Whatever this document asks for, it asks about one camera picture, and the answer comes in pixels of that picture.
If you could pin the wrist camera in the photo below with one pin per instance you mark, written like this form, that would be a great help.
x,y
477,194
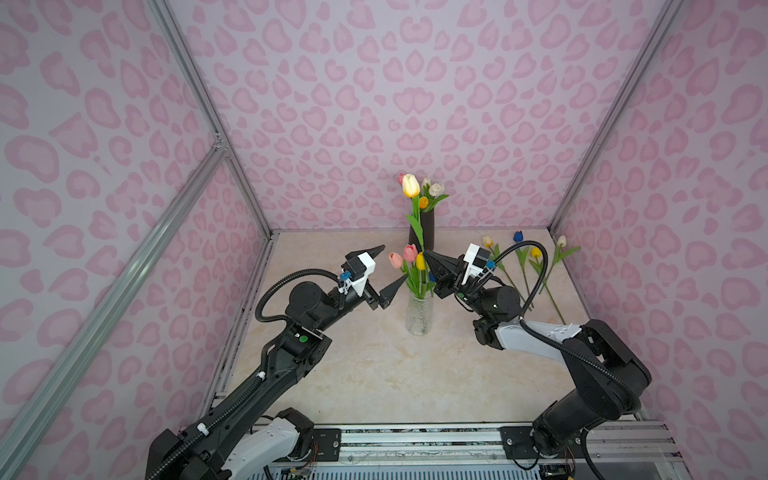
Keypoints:
x,y
355,271
478,262

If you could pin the aluminium corner post right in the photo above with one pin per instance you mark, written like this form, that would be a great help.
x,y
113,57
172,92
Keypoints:
x,y
671,13

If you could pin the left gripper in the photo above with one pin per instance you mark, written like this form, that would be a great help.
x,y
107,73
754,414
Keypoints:
x,y
384,298

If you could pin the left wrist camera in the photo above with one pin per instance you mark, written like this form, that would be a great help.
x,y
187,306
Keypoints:
x,y
355,271

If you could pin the aluminium frame left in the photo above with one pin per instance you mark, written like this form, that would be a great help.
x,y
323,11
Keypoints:
x,y
128,237

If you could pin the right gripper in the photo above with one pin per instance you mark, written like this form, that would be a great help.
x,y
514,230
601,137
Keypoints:
x,y
446,278

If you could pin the clear plastic cup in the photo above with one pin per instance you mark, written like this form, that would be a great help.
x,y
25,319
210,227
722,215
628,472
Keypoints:
x,y
419,315

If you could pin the dark grey vase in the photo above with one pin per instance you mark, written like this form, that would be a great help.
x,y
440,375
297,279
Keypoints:
x,y
427,221

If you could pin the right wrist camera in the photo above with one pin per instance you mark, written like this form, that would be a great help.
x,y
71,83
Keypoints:
x,y
478,262

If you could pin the blue tulip back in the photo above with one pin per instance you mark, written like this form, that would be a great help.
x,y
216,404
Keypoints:
x,y
522,255

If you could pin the small yellow tulip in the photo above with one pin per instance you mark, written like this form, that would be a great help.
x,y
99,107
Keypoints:
x,y
544,271

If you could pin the orange tulip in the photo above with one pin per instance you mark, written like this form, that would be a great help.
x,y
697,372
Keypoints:
x,y
423,203

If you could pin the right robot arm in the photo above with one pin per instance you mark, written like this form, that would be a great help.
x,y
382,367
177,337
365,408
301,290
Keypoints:
x,y
608,377

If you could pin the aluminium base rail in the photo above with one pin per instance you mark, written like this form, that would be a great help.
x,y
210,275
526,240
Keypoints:
x,y
626,449

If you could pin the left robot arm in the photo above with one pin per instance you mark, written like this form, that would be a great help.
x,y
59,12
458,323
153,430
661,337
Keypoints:
x,y
223,443

